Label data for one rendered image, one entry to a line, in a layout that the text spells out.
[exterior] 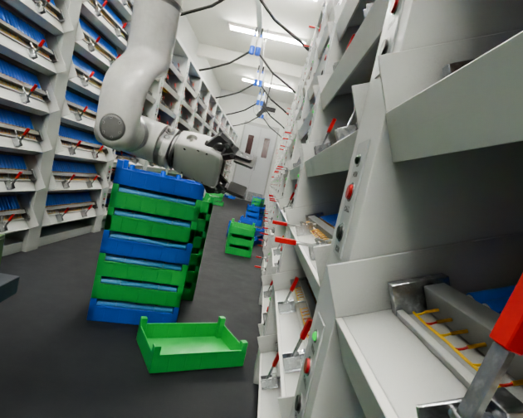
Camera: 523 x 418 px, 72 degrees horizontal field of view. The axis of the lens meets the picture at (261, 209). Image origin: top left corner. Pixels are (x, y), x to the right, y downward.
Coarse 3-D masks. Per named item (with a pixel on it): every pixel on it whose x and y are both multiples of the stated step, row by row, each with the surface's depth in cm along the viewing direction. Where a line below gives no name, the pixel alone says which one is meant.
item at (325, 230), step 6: (312, 216) 97; (306, 222) 98; (312, 222) 92; (318, 222) 83; (324, 222) 82; (318, 228) 82; (324, 228) 73; (330, 228) 71; (324, 234) 73; (330, 234) 65; (324, 240) 68
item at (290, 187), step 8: (320, 32) 167; (320, 56) 168; (312, 72) 168; (312, 96) 169; (304, 104) 170; (304, 112) 170; (304, 136) 170; (296, 144) 171; (296, 152) 171; (288, 176) 172; (288, 184) 172; (288, 192) 172; (280, 208) 178; (280, 216) 173; (280, 232) 174; (272, 264) 175
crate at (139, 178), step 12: (120, 168) 119; (120, 180) 119; (132, 180) 120; (144, 180) 121; (156, 180) 122; (168, 180) 123; (180, 180) 124; (168, 192) 124; (180, 192) 125; (192, 192) 126
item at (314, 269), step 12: (324, 204) 102; (336, 204) 102; (288, 216) 103; (300, 216) 103; (300, 240) 78; (312, 240) 76; (300, 252) 72; (324, 252) 43; (312, 264) 55; (324, 264) 43; (312, 276) 51; (312, 288) 55
